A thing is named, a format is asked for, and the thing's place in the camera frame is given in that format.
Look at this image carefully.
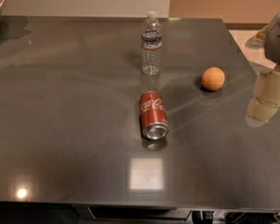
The red coke can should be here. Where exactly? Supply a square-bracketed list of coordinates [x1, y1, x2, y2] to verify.
[139, 91, 169, 140]

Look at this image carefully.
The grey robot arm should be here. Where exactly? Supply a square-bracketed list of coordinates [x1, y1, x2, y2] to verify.
[264, 10, 280, 64]

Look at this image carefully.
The clear plastic water bottle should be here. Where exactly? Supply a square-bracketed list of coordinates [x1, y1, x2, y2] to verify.
[141, 10, 162, 76]

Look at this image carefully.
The orange fruit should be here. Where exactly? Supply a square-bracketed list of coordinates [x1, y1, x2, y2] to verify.
[202, 67, 225, 91]

